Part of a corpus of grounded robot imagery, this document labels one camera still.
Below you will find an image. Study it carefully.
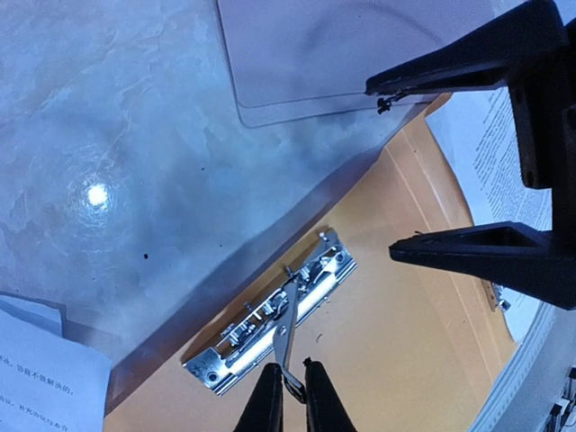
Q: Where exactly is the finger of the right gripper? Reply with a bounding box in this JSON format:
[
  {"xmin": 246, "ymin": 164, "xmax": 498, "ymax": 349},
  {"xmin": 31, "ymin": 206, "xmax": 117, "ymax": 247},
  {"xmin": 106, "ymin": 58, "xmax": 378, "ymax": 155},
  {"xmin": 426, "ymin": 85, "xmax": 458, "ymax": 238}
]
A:
[
  {"xmin": 389, "ymin": 221, "xmax": 575, "ymax": 311},
  {"xmin": 365, "ymin": 1, "xmax": 567, "ymax": 96}
]

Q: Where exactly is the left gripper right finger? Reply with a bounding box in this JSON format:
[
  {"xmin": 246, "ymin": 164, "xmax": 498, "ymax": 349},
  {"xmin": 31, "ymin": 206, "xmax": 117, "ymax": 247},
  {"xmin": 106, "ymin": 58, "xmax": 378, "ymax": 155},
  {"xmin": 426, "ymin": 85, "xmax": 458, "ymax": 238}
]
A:
[{"xmin": 303, "ymin": 357, "xmax": 356, "ymax": 432}]

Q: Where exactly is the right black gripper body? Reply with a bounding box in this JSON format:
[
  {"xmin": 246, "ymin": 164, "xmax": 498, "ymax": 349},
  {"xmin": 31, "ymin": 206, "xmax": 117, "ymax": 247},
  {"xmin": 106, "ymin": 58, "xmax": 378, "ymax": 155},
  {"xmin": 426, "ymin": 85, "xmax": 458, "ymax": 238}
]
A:
[{"xmin": 508, "ymin": 1, "xmax": 575, "ymax": 311}]

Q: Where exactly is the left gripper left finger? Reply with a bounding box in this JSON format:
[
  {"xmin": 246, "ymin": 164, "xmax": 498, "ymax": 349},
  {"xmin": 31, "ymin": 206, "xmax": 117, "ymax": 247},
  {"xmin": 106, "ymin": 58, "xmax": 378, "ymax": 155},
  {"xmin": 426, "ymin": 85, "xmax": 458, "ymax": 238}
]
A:
[{"xmin": 233, "ymin": 363, "xmax": 284, "ymax": 432}]

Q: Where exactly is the stack of printed papers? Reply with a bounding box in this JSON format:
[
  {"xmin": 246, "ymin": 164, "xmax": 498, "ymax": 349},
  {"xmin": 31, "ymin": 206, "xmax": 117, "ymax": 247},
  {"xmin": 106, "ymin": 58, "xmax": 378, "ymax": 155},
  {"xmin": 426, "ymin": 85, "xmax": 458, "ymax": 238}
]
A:
[{"xmin": 424, "ymin": 87, "xmax": 557, "ymax": 316}]

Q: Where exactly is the metal folder cover clip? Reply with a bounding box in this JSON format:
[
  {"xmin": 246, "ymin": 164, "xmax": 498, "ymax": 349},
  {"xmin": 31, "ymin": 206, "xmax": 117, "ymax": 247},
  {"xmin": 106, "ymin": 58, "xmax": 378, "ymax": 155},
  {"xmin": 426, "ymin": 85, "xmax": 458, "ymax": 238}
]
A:
[{"xmin": 182, "ymin": 227, "xmax": 357, "ymax": 403}]

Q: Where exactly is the orange file folder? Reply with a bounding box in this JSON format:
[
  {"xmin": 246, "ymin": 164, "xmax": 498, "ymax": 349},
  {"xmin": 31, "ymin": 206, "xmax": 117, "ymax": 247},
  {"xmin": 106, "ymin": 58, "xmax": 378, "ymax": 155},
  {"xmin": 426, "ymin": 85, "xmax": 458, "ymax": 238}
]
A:
[{"xmin": 92, "ymin": 99, "xmax": 516, "ymax": 431}]

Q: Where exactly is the metal folder spine clip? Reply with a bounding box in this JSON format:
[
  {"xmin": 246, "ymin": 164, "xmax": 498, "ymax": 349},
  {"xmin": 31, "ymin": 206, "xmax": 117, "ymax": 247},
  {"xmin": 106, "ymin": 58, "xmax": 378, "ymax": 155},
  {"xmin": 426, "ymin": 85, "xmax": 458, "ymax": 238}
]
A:
[{"xmin": 485, "ymin": 281, "xmax": 511, "ymax": 312}]

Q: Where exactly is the translucent grey plastic sheet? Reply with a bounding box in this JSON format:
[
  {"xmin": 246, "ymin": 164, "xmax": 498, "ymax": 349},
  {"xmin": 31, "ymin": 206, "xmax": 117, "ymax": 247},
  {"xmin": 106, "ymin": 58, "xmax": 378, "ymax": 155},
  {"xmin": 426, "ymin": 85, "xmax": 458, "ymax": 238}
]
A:
[{"xmin": 217, "ymin": 0, "xmax": 516, "ymax": 127}]

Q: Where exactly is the remaining white paper stack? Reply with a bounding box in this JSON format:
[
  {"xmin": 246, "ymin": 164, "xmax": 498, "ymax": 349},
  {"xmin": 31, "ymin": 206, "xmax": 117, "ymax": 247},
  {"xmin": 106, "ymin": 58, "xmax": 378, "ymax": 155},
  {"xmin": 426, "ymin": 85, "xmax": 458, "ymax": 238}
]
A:
[{"xmin": 1, "ymin": 295, "xmax": 112, "ymax": 431}]

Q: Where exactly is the front aluminium rail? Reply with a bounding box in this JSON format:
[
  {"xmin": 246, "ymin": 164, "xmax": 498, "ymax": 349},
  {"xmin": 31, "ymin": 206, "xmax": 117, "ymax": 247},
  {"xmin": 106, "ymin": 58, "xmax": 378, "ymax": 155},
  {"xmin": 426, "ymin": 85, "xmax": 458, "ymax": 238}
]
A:
[{"xmin": 469, "ymin": 305, "xmax": 575, "ymax": 431}]

